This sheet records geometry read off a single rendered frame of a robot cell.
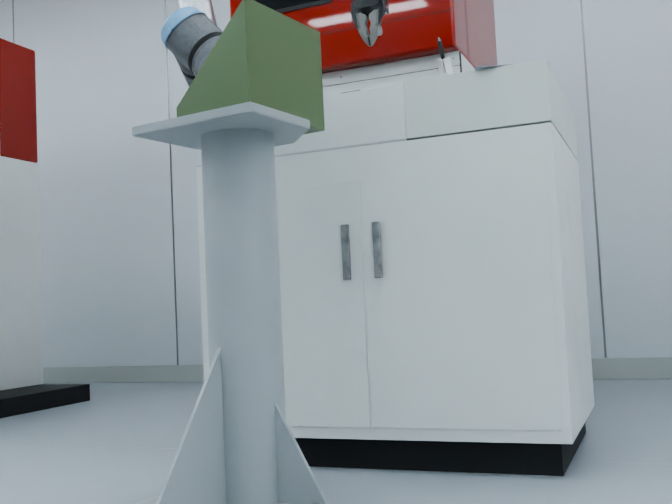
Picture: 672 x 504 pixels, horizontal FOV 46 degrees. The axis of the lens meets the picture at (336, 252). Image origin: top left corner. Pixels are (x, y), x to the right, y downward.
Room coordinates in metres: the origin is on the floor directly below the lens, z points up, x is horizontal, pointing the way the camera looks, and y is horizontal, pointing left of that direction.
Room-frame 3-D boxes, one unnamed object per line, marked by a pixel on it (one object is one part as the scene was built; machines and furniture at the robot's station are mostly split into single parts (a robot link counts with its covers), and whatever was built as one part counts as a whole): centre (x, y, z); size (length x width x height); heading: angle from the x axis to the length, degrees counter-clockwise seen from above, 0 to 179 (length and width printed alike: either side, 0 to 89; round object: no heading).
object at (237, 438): (1.63, 0.26, 0.41); 0.51 x 0.44 x 0.82; 149
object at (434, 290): (2.26, -0.18, 0.41); 0.96 x 0.64 x 0.82; 68
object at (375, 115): (2.08, 0.05, 0.89); 0.55 x 0.09 x 0.14; 68
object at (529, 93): (2.16, -0.47, 0.89); 0.62 x 0.35 x 0.14; 158
